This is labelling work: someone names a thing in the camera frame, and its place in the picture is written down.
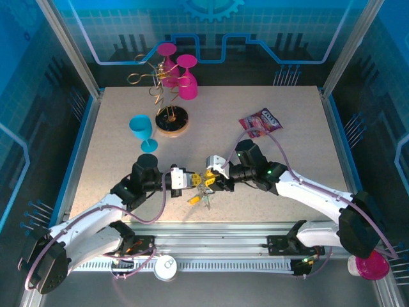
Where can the silver keyring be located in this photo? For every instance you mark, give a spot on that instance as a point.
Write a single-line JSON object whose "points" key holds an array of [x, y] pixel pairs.
{"points": [[202, 185]]}

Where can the silver key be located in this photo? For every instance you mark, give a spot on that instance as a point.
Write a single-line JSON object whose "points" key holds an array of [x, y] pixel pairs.
{"points": [[209, 192]]}

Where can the yellow key tag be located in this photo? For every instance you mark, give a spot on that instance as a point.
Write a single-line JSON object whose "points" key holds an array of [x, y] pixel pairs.
{"points": [[194, 200]]}

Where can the aluminium frame post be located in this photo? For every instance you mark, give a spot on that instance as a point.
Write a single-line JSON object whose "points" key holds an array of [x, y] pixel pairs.
{"points": [[348, 48], [68, 48]]}

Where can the blue plastic goblet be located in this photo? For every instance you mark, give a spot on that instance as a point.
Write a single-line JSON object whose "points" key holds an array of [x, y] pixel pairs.
{"points": [[140, 128]]}

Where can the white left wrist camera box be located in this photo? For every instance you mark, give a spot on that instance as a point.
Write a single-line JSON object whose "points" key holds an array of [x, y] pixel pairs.
{"points": [[178, 178]]}

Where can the pink and white cup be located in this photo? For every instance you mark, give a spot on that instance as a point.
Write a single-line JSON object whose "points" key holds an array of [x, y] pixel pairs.
{"points": [[372, 267]]}

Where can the green key tag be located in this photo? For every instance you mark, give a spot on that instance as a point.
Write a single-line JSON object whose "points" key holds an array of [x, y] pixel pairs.
{"points": [[207, 202]]}

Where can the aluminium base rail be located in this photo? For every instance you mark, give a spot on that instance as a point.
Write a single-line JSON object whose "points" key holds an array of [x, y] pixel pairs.
{"points": [[207, 236]]}

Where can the pink plastic goblet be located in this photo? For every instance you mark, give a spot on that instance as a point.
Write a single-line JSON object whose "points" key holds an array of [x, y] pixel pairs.
{"points": [[188, 88], [166, 49]]}

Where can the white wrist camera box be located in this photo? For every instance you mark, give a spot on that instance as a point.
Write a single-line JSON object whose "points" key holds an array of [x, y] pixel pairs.
{"points": [[217, 163], [178, 178]]}

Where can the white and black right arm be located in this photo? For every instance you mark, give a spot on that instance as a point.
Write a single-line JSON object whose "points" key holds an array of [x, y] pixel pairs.
{"points": [[319, 192]]}

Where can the white round cap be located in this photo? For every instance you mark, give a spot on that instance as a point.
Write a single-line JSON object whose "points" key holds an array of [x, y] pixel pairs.
{"points": [[166, 267]]}

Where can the colourful candy bag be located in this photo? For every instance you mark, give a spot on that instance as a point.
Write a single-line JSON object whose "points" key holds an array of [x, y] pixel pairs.
{"points": [[260, 123]]}

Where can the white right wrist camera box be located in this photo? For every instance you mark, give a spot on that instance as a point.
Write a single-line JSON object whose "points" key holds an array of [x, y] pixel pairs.
{"points": [[217, 163]]}

